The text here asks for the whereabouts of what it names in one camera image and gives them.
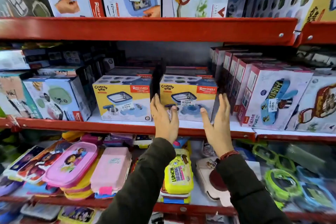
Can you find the person's right hand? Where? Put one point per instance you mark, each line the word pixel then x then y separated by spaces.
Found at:
pixel 219 132

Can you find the person's left hand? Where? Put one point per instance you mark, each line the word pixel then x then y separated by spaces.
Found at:
pixel 164 121

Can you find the person's right forearm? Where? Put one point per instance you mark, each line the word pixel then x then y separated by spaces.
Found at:
pixel 249 192

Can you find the person's left forearm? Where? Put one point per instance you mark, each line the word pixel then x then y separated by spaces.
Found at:
pixel 139 184

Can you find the teal cartoon box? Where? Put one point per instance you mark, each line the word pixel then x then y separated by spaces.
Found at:
pixel 13 95

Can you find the flat white labelled box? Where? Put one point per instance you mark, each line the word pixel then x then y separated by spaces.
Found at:
pixel 13 59

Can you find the beige lunchbox with red circle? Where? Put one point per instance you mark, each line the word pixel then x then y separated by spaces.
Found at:
pixel 207 171

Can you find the green rimmed container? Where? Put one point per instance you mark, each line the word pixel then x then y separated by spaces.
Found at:
pixel 285 163
pixel 282 184
pixel 265 154

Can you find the row of pink white boxes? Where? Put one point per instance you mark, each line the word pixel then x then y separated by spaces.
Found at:
pixel 275 95

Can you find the light pink plain lunchbox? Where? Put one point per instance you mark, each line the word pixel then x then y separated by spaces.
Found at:
pixel 110 168

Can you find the pink cartoon lunchbox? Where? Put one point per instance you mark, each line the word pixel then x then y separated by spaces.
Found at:
pixel 71 163

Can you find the yellow flat lunchbox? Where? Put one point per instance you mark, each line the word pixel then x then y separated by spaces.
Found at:
pixel 78 192

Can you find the blue rimmed container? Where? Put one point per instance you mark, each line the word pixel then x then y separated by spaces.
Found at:
pixel 315 195

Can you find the yellow rimmed cartoon lunchbox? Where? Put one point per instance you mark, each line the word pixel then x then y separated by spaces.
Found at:
pixel 77 214

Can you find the red cartoon lunchbox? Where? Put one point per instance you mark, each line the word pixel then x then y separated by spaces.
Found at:
pixel 36 166

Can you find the white purple cartoon lunchbox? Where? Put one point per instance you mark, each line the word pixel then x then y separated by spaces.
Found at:
pixel 21 160

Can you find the grey flat lunchbox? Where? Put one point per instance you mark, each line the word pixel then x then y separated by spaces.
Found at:
pixel 39 210

